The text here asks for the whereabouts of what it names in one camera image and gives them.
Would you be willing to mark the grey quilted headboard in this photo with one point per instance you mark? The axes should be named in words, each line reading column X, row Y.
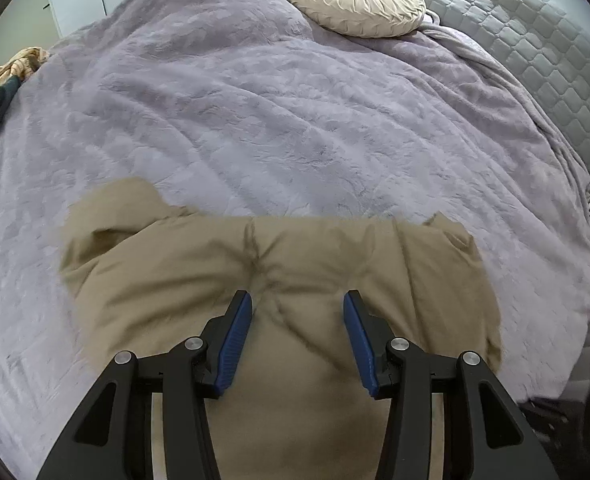
column 547, row 51

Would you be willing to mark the lavender bed blanket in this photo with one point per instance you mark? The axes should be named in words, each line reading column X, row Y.
column 246, row 108

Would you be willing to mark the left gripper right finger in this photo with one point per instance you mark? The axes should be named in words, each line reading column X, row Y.
column 485, row 434

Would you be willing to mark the beige striped clothes pile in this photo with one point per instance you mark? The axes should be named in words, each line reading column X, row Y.
column 23, row 64

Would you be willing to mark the tan puffer jacket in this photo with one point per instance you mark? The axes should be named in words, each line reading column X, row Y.
column 145, row 275

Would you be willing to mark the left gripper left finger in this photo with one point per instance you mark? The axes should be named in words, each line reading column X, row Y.
column 109, row 435

